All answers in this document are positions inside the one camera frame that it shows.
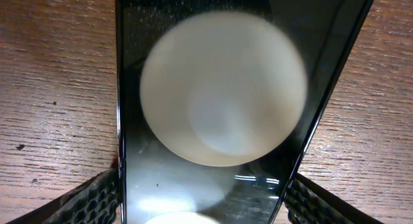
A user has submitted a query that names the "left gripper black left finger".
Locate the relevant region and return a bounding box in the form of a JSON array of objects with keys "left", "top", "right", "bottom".
[{"left": 8, "top": 168, "right": 119, "bottom": 224}]

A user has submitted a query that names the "black smartphone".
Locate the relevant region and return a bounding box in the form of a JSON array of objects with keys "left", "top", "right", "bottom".
[{"left": 116, "top": 0, "right": 373, "bottom": 223}]

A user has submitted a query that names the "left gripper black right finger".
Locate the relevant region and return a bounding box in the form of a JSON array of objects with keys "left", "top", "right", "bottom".
[{"left": 284, "top": 174, "right": 383, "bottom": 224}]

